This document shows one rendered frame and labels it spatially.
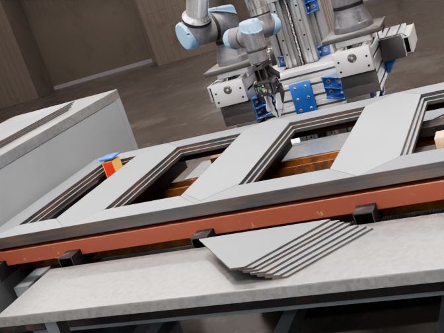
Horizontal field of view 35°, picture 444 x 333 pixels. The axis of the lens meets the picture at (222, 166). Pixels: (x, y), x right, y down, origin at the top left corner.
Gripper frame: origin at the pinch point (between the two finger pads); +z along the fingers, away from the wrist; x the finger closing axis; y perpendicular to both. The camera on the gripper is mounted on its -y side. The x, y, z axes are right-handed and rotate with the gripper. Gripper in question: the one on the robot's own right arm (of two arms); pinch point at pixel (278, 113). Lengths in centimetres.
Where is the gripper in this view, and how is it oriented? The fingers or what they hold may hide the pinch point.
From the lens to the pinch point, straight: 258.9
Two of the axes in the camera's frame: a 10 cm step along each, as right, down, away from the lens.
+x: 8.9, -1.8, -4.2
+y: -3.4, 3.6, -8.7
